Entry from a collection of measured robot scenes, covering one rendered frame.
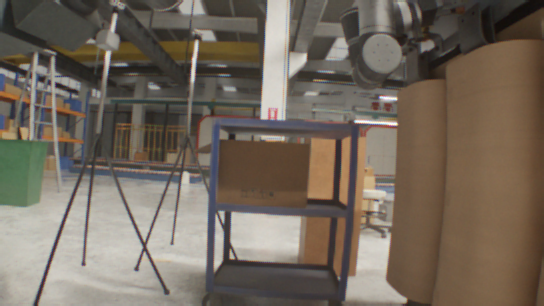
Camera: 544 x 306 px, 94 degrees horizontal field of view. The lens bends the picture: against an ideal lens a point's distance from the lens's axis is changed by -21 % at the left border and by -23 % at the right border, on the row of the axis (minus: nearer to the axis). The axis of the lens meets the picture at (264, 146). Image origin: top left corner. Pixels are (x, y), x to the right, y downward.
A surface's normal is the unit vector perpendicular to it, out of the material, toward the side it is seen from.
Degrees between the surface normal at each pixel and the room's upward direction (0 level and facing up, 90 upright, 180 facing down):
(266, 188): 90
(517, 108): 90
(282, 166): 90
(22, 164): 94
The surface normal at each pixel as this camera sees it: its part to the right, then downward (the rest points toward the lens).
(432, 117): -0.74, -0.07
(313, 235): 0.00, -0.04
